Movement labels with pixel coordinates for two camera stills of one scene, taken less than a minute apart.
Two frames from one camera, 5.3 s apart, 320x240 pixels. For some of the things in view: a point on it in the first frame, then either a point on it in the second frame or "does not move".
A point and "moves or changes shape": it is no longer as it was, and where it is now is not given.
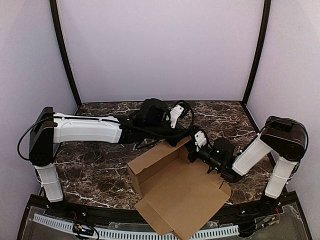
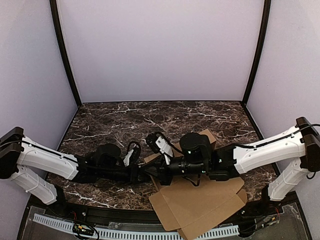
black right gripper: [192, 153] -> [164, 173]
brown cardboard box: [182, 197] moves or changes shape
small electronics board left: [83, 229] does not move
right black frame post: [263, 32] does not move
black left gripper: [172, 137] -> [135, 177]
